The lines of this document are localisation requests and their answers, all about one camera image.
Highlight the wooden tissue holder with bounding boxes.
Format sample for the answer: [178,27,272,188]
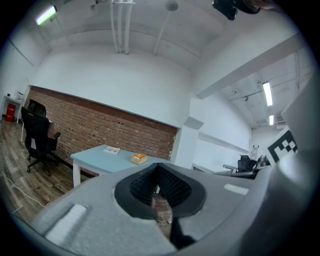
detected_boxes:
[130,153,149,166]

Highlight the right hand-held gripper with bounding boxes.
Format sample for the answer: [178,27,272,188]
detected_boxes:
[238,72,320,256]

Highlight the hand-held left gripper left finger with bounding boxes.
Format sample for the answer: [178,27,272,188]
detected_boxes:
[31,162,178,256]

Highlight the white wall air conditioner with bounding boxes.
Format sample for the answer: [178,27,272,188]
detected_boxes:
[274,114,287,130]

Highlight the blue-top table with white legs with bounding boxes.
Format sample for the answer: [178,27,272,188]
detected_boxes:
[69,144,176,189]

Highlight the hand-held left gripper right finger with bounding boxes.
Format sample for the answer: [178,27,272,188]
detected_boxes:
[157,162,260,242]

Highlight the white side desk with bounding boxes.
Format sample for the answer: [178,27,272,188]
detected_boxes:
[0,93,25,125]

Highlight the black mesh office chair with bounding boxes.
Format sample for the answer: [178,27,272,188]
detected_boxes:
[236,154,258,173]

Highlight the long ceiling tube light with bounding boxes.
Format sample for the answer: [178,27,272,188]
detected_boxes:
[262,81,274,107]
[35,5,58,26]

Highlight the round ceiling smoke detector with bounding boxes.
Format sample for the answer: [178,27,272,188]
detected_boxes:
[165,0,179,12]

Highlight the red box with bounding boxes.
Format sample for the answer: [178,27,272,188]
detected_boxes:
[5,103,17,123]

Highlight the white ceiling pipes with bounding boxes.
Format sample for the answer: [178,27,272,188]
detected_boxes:
[110,0,137,55]

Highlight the grey long desk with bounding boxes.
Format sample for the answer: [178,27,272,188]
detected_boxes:
[191,162,258,179]

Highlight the white floor cable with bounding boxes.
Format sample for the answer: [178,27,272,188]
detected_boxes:
[0,169,51,208]

